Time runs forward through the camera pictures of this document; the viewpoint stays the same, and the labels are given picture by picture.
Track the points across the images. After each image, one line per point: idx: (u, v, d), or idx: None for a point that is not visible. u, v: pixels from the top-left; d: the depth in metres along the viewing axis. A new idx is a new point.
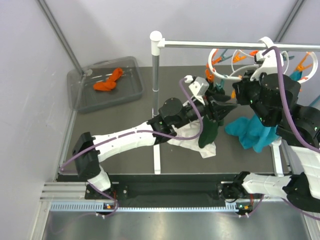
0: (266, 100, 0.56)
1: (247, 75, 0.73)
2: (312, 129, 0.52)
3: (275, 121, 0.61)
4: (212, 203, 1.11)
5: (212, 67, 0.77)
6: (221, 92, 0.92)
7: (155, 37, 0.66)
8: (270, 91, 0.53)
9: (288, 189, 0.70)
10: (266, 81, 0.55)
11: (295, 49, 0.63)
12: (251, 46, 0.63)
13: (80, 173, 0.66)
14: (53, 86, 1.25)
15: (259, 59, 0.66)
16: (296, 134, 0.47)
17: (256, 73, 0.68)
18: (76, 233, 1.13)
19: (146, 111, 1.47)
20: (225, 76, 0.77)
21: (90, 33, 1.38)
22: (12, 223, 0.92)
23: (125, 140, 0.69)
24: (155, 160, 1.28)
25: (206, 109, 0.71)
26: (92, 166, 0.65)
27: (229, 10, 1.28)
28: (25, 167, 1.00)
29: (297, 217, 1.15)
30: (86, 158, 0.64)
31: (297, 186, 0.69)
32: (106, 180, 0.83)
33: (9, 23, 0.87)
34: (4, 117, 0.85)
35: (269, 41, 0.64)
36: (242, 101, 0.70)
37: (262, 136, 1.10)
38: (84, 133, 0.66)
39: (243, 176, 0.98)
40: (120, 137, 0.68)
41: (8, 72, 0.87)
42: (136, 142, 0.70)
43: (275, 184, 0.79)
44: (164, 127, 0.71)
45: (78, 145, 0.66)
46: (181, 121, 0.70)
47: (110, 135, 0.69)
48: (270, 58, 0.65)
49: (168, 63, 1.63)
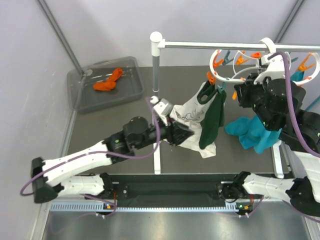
0: (271, 106, 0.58)
1: (251, 78, 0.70)
2: (315, 135, 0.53)
3: (278, 125, 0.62)
4: (212, 203, 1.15)
5: (213, 70, 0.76)
6: (223, 94, 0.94)
7: (154, 38, 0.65)
8: (276, 96, 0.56)
9: (292, 193, 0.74)
10: (271, 86, 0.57)
11: (297, 49, 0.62)
12: (252, 47, 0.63)
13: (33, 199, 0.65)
14: (53, 85, 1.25)
15: (264, 63, 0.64)
16: (302, 140, 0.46)
17: (260, 77, 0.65)
18: (75, 233, 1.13)
19: (146, 111, 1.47)
20: (227, 78, 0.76)
21: (90, 33, 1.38)
22: (12, 223, 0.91)
23: (75, 165, 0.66)
24: (155, 159, 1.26)
25: (167, 132, 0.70)
26: (40, 194, 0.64)
27: (230, 10, 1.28)
28: (25, 167, 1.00)
29: (297, 217, 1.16)
30: (35, 184, 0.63)
31: (301, 189, 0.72)
32: (92, 185, 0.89)
33: (9, 23, 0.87)
34: (4, 117, 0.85)
35: (270, 43, 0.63)
36: (245, 103, 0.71)
37: (264, 137, 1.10)
38: (34, 159, 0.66)
39: (243, 176, 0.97)
40: (69, 162, 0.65)
41: (8, 72, 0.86)
42: (91, 164, 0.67)
43: (278, 187, 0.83)
44: (122, 146, 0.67)
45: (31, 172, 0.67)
46: (142, 142, 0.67)
47: (61, 159, 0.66)
48: (274, 62, 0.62)
49: (168, 63, 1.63)
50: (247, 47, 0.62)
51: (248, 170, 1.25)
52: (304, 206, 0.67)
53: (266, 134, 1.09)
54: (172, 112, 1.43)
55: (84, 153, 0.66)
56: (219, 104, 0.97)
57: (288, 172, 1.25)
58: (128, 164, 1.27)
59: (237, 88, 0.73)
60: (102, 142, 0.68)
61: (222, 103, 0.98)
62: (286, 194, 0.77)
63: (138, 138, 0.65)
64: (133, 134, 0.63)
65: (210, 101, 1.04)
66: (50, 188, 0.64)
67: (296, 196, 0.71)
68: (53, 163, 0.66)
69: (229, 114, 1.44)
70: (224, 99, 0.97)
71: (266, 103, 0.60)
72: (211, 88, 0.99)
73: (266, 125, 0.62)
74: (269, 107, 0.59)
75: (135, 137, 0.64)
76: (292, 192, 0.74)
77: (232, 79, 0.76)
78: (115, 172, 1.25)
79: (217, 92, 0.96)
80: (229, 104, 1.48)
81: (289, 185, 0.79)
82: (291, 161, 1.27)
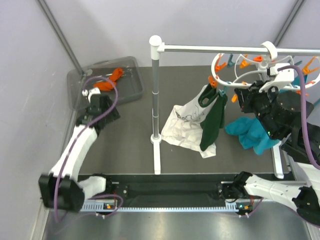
0: (278, 118, 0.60)
1: (256, 86, 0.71)
2: (317, 147, 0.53)
3: (282, 135, 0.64)
4: (211, 203, 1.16)
5: (215, 74, 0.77)
6: (225, 97, 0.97)
7: (154, 42, 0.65)
8: (285, 110, 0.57)
9: (299, 202, 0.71)
10: (281, 100, 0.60)
11: (299, 53, 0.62)
12: (253, 50, 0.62)
13: (72, 204, 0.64)
14: (53, 85, 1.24)
15: (273, 73, 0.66)
16: (308, 149, 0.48)
17: (266, 86, 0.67)
18: (76, 233, 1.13)
19: (147, 111, 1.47)
20: (229, 83, 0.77)
21: (90, 33, 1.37)
22: (13, 224, 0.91)
23: (76, 151, 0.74)
24: (155, 160, 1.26)
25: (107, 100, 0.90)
26: (76, 189, 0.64)
27: (230, 10, 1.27)
28: (25, 167, 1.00)
29: (297, 218, 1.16)
30: (63, 189, 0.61)
31: (308, 199, 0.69)
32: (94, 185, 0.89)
33: (8, 23, 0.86)
34: (4, 117, 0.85)
35: (271, 47, 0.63)
36: (246, 109, 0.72)
37: (263, 139, 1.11)
38: (39, 178, 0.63)
39: (244, 176, 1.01)
40: (70, 152, 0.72)
41: (8, 73, 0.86)
42: (84, 144, 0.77)
43: (283, 193, 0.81)
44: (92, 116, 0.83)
45: (47, 192, 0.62)
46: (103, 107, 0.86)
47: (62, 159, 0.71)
48: (283, 73, 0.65)
49: (168, 63, 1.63)
50: (249, 51, 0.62)
51: (248, 171, 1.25)
52: (310, 215, 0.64)
53: (266, 137, 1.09)
54: (172, 112, 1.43)
55: (73, 140, 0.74)
56: (221, 106, 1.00)
57: (288, 172, 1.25)
58: (128, 165, 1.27)
59: (239, 92, 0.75)
60: (77, 125, 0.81)
61: (224, 106, 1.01)
62: (293, 202, 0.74)
63: (102, 103, 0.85)
64: (97, 100, 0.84)
65: (211, 104, 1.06)
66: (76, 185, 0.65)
67: (304, 206, 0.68)
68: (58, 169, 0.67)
69: (229, 114, 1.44)
70: (225, 102, 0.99)
71: (273, 115, 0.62)
72: (212, 92, 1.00)
73: (271, 134, 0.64)
74: (276, 119, 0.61)
75: (99, 102, 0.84)
76: (300, 202, 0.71)
77: (233, 83, 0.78)
78: (115, 172, 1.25)
79: (218, 95, 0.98)
80: (229, 104, 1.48)
81: (295, 193, 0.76)
82: (291, 161, 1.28)
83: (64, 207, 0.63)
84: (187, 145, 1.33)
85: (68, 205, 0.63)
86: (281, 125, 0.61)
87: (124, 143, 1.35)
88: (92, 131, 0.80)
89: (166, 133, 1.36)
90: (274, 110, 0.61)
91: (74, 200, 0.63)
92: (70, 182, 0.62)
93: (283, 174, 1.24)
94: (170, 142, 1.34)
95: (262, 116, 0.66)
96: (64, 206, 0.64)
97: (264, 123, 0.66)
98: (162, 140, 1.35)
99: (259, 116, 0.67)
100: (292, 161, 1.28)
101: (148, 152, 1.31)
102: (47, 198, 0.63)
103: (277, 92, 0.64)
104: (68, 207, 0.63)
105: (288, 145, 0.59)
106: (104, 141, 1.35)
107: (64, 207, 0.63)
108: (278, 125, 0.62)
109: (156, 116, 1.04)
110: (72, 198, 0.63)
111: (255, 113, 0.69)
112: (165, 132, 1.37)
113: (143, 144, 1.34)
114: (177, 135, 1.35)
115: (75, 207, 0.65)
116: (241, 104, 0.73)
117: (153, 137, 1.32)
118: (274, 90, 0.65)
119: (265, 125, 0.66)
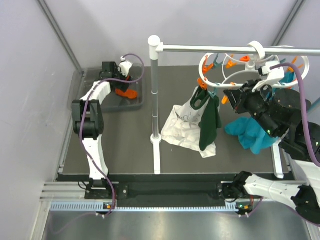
0: (276, 116, 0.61)
1: (248, 86, 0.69)
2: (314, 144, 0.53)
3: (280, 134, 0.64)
4: (211, 203, 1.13)
5: (203, 76, 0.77)
6: (215, 100, 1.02)
7: (153, 42, 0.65)
8: (283, 107, 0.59)
9: (298, 201, 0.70)
10: (279, 98, 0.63)
11: (295, 53, 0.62)
12: (244, 50, 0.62)
13: (97, 126, 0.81)
14: (53, 85, 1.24)
15: (266, 72, 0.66)
16: (310, 148, 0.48)
17: (259, 86, 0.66)
18: (76, 233, 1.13)
19: (147, 110, 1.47)
20: (218, 84, 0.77)
21: (90, 33, 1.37)
22: (13, 223, 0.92)
23: (97, 91, 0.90)
24: (155, 160, 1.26)
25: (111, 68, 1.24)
26: (99, 114, 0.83)
27: (230, 10, 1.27)
28: (24, 168, 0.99)
29: (296, 217, 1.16)
30: (92, 111, 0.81)
31: (307, 198, 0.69)
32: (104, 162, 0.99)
33: (8, 22, 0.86)
34: (4, 117, 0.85)
35: (258, 46, 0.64)
36: (240, 110, 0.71)
37: (259, 138, 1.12)
38: (72, 103, 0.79)
39: (243, 176, 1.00)
40: (95, 90, 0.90)
41: (8, 73, 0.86)
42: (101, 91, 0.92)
43: (283, 192, 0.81)
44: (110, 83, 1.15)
45: (77, 112, 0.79)
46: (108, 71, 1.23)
47: (90, 90, 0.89)
48: (274, 72, 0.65)
49: (166, 62, 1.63)
50: (238, 50, 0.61)
51: (248, 171, 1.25)
52: (310, 214, 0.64)
53: (262, 135, 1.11)
54: (172, 112, 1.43)
55: (96, 85, 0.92)
56: (213, 107, 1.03)
57: (288, 172, 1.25)
58: (128, 165, 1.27)
59: (230, 93, 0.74)
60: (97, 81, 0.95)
61: (216, 107, 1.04)
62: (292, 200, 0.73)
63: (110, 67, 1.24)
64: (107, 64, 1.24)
65: (204, 105, 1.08)
66: (100, 113, 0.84)
67: (303, 205, 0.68)
68: (86, 97, 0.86)
69: (228, 115, 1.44)
70: (217, 103, 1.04)
71: (271, 113, 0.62)
72: (202, 94, 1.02)
73: (271, 133, 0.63)
74: (274, 117, 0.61)
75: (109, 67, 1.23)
76: (298, 200, 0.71)
77: (222, 84, 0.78)
78: (115, 172, 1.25)
79: (209, 97, 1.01)
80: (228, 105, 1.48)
81: (294, 192, 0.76)
82: (291, 161, 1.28)
83: (89, 127, 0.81)
84: (186, 145, 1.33)
85: (91, 126, 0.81)
86: (280, 123, 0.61)
87: (124, 143, 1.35)
88: (108, 84, 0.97)
89: (166, 133, 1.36)
90: (271, 107, 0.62)
91: (96, 120, 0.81)
92: (95, 104, 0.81)
93: (283, 174, 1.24)
94: (170, 142, 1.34)
95: (259, 115, 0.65)
96: (90, 127, 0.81)
97: (261, 123, 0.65)
98: (162, 140, 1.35)
99: (255, 116, 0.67)
100: (292, 160, 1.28)
101: (148, 152, 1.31)
102: (76, 118, 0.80)
103: (271, 90, 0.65)
104: (91, 128, 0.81)
105: (285, 142, 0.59)
106: (104, 141, 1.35)
107: (88, 128, 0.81)
108: (278, 123, 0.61)
109: (156, 116, 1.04)
110: (95, 118, 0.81)
111: (251, 113, 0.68)
112: (165, 132, 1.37)
113: (143, 144, 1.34)
114: (177, 135, 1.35)
115: (96, 128, 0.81)
116: (234, 106, 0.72)
117: (153, 137, 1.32)
118: (267, 88, 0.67)
119: (263, 125, 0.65)
